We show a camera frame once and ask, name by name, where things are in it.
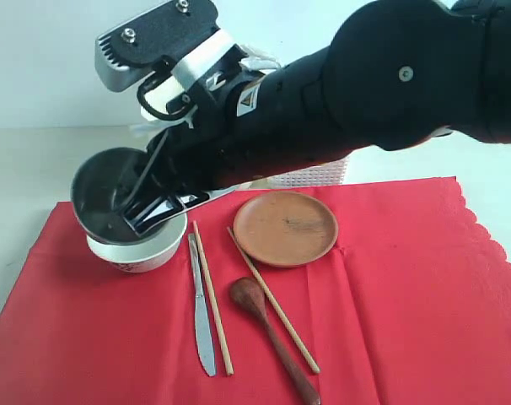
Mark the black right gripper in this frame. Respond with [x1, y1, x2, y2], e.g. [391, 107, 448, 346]
[111, 49, 365, 236]

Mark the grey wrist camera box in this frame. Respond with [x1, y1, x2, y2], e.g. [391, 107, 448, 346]
[94, 0, 282, 127]

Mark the left wooden chopstick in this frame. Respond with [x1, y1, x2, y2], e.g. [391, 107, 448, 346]
[192, 221, 234, 376]

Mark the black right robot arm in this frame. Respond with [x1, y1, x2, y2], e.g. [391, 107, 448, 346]
[109, 1, 511, 235]

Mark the brown round plate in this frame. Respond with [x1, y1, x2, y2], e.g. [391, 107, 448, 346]
[233, 190, 339, 267]

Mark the dark wooden spoon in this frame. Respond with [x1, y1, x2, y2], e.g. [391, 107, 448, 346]
[229, 278, 321, 404]

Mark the right wooden chopstick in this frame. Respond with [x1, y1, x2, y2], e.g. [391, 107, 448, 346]
[227, 227, 320, 375]

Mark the white ceramic bowl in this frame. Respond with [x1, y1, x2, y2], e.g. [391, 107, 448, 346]
[86, 213, 188, 273]

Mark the cream plastic storage bin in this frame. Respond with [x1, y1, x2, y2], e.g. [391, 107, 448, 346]
[237, 178, 274, 191]

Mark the white perforated plastic basket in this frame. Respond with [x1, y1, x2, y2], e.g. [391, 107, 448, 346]
[267, 158, 348, 188]

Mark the wooden chopstick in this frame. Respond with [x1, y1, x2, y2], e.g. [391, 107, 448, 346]
[192, 221, 234, 376]
[227, 227, 320, 375]

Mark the red table cloth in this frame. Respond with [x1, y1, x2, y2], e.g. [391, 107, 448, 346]
[0, 177, 511, 404]

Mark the metal table knife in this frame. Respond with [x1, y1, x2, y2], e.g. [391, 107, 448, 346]
[188, 233, 217, 377]

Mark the stainless steel cup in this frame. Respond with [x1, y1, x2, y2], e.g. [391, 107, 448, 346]
[71, 147, 164, 246]

